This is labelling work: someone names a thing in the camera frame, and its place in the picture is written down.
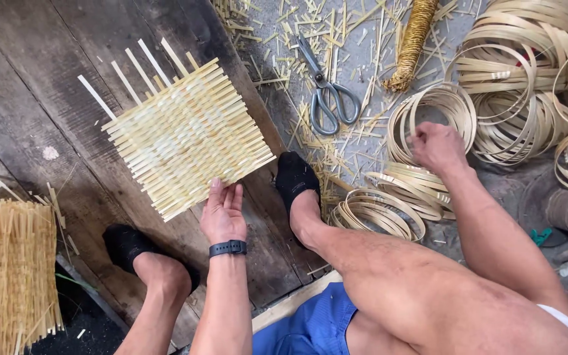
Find person's right hand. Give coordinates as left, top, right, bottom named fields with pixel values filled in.
left=409, top=121, right=469, bottom=174

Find person's left hand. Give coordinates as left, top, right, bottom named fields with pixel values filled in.
left=199, top=177, right=248, bottom=245

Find bundle of bamboo hoops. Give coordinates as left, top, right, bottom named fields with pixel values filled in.
left=328, top=187, right=427, bottom=243
left=363, top=160, right=457, bottom=222
left=387, top=83, right=477, bottom=166

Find square woven bamboo mat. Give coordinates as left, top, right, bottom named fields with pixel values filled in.
left=77, top=37, right=277, bottom=224

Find yellow twine roll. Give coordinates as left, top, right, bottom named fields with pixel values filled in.
left=383, top=0, right=440, bottom=93

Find grey metal scissors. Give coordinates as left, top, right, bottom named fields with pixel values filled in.
left=294, top=34, right=362, bottom=136

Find large heap of bamboo hoops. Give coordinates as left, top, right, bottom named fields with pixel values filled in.
left=444, top=0, right=568, bottom=198

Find person's black right sock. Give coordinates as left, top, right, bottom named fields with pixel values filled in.
left=274, top=151, right=321, bottom=218

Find person's black sock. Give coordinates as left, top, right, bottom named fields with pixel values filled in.
left=274, top=151, right=321, bottom=218
left=102, top=224, right=201, bottom=294

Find person's right leg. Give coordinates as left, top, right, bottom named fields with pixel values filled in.
left=289, top=190, right=568, bottom=355

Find person's leg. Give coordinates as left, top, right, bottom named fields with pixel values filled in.
left=114, top=251, right=193, bottom=355
left=289, top=190, right=568, bottom=355

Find scattered bamboo strip offcuts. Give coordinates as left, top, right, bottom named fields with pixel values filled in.
left=212, top=0, right=462, bottom=208

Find pale wooden plank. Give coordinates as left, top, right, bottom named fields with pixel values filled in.
left=252, top=270, right=344, bottom=333

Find person's blue shorts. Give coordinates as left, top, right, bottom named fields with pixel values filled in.
left=252, top=282, right=359, bottom=355

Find black wrist watch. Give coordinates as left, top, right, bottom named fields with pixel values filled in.
left=208, top=240, right=248, bottom=258

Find person's left leg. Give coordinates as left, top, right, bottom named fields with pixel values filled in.
left=114, top=251, right=193, bottom=355

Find person's black left sock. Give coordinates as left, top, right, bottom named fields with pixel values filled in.
left=102, top=224, right=201, bottom=294

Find weathered wooden board platform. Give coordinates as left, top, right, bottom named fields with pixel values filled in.
left=0, top=0, right=331, bottom=355

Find stack of woven bamboo mats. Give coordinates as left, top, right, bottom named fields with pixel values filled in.
left=0, top=197, right=65, bottom=355

